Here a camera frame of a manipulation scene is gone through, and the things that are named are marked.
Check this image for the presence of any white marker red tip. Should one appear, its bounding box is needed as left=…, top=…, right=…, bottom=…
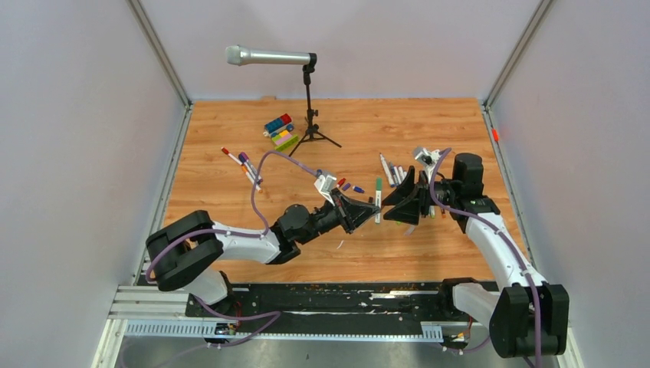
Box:
left=221, top=146, right=243, bottom=166

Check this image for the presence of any aluminium frame rail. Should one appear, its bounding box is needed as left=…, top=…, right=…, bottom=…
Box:
left=91, top=287, right=585, bottom=368

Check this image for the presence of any white marker dark green cap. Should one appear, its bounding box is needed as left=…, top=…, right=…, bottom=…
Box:
left=374, top=177, right=382, bottom=225

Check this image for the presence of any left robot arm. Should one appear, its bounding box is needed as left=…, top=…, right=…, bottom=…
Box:
left=146, top=189, right=380, bottom=317

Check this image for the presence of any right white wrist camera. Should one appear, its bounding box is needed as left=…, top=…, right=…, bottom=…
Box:
left=412, top=146, right=441, bottom=180

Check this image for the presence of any silver microphone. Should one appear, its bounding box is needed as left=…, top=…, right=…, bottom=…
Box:
left=225, top=45, right=317, bottom=66

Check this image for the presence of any translucent blue pen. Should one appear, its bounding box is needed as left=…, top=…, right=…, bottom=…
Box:
left=388, top=162, right=400, bottom=186

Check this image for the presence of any blue red toy train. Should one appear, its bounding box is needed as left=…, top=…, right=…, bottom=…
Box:
left=263, top=113, right=294, bottom=138

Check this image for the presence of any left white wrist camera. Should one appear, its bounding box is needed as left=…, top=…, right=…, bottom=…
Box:
left=314, top=171, right=337, bottom=205

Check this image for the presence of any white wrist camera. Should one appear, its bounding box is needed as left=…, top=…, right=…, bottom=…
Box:
left=314, top=171, right=337, bottom=205
left=412, top=146, right=441, bottom=180

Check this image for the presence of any white marker blue end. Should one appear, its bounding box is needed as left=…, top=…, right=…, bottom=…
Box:
left=379, top=153, right=395, bottom=187

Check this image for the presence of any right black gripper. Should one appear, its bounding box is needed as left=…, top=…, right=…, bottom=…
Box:
left=381, top=166, right=459, bottom=224

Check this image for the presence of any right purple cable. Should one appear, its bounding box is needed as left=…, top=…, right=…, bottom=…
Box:
left=428, top=148, right=544, bottom=368

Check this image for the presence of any black tripod microphone stand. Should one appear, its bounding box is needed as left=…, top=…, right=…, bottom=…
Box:
left=289, top=53, right=342, bottom=156

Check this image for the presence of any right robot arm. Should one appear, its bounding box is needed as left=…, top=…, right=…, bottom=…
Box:
left=382, top=147, right=570, bottom=362

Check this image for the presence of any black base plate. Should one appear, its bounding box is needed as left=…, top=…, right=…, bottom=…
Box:
left=211, top=281, right=469, bottom=336

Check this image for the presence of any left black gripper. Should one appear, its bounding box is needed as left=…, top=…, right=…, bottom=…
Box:
left=298, top=189, right=381, bottom=246

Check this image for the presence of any white marker orange cap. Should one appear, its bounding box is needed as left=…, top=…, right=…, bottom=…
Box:
left=241, top=163, right=262, bottom=193

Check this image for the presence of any green yellow pink block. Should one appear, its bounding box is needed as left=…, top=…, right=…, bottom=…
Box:
left=271, top=130, right=299, bottom=152

